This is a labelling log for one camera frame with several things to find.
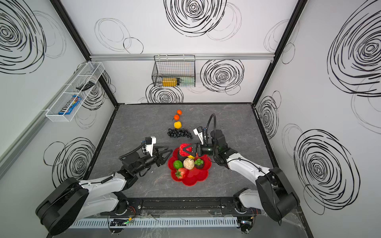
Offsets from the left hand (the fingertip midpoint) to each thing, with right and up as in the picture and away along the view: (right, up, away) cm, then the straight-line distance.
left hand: (170, 150), depth 76 cm
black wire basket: (0, +48, +23) cm, 54 cm away
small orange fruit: (+1, +21, +36) cm, 42 cm away
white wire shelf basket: (-51, +45, +15) cm, 70 cm away
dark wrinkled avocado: (+5, -7, +11) cm, 13 cm away
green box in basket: (+9, +38, +11) cm, 41 cm away
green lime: (+3, -10, +8) cm, 13 cm away
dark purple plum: (+16, -11, +7) cm, 20 cm away
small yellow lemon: (+1, +12, +26) cm, 29 cm away
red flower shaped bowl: (+13, -16, +7) cm, 22 cm away
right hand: (+9, +1, +1) cm, 9 cm away
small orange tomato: (0, +17, +33) cm, 37 cm away
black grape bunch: (+3, +7, +21) cm, 22 cm away
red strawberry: (+5, -13, +3) cm, 14 cm away
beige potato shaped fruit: (+9, -9, +5) cm, 14 cm away
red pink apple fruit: (+8, -1, -2) cm, 8 cm away
